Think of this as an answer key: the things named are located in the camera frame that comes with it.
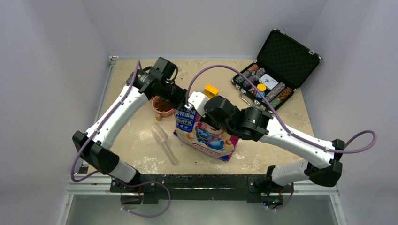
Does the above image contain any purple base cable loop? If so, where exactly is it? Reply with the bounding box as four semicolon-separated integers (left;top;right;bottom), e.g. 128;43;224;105
120;180;173;218

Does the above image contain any black poker chip case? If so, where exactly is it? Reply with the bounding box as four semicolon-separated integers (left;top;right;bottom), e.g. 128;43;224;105
231;29;322;110

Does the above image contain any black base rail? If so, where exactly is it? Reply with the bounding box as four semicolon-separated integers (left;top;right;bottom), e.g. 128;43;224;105
104;165;293;206

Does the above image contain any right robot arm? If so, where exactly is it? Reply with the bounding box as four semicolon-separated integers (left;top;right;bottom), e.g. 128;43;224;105
189;93;343;191

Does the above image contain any near pink pet bowl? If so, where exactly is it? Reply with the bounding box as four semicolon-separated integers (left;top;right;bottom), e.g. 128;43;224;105
152;96;175;121

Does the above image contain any yellow toy brick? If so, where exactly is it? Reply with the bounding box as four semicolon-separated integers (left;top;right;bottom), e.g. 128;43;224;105
204;84;219;98

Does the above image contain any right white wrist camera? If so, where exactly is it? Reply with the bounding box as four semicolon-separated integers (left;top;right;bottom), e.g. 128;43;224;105
184;91;210;118

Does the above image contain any colourful pet food bag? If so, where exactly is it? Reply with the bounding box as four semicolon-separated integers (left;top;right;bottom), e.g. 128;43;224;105
173;109;239;162

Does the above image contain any clear plastic scoop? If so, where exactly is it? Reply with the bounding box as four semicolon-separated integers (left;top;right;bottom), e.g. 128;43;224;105
151;123;178;166

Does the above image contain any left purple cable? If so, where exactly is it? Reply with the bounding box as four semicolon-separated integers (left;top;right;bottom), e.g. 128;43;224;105
70;60;142;183

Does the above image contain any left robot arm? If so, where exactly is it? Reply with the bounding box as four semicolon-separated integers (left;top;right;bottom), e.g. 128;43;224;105
72;57;187;192

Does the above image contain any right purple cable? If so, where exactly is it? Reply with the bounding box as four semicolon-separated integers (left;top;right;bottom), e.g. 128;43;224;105
185;64;377;155

